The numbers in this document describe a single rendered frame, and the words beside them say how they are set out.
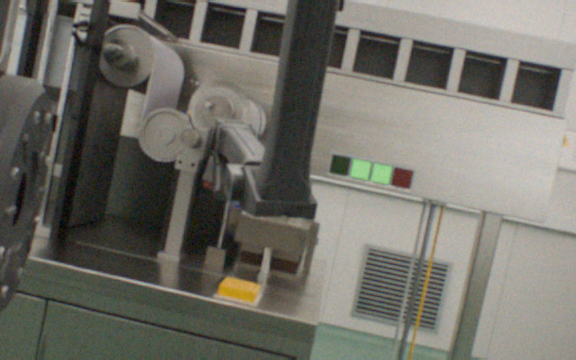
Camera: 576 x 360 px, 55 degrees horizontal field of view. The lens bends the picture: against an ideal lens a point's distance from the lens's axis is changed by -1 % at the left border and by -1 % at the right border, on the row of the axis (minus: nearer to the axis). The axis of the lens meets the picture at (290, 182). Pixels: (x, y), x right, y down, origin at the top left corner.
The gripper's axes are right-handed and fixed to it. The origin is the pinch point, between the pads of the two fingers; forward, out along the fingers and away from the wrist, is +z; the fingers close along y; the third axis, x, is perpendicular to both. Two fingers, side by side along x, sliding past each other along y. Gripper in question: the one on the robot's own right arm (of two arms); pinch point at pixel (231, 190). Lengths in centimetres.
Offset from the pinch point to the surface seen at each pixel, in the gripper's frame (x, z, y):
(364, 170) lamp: 24.5, 20.4, 31.4
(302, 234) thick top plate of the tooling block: -8.0, -2.0, 18.9
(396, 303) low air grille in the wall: 66, 265, 84
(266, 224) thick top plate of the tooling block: -7.6, -2.2, 10.5
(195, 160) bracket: 0.5, -10.2, -7.7
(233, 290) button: -28.1, -16.8, 9.2
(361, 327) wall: 48, 277, 64
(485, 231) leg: 23, 40, 73
